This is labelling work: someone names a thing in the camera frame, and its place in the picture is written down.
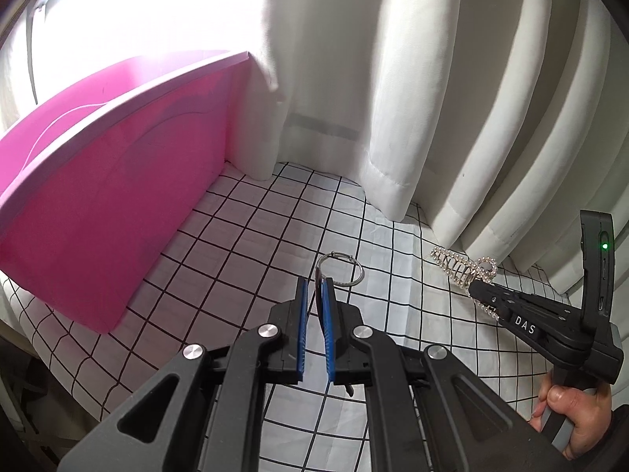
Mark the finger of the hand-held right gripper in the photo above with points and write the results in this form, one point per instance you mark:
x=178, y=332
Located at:
x=521, y=325
x=511, y=300

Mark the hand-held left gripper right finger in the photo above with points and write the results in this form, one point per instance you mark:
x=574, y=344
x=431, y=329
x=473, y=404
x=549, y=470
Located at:
x=328, y=324

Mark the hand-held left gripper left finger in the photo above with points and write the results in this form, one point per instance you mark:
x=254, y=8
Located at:
x=302, y=324

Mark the rhinestone hair claw clip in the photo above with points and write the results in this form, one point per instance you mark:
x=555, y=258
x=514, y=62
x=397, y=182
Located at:
x=457, y=268

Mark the pink storage box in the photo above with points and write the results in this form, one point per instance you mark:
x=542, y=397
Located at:
x=123, y=196

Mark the person's right hand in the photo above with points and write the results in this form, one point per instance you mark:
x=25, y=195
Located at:
x=585, y=418

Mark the black checked white tablecloth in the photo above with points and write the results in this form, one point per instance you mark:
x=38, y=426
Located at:
x=245, y=236

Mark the white curtain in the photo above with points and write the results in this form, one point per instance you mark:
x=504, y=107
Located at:
x=393, y=83

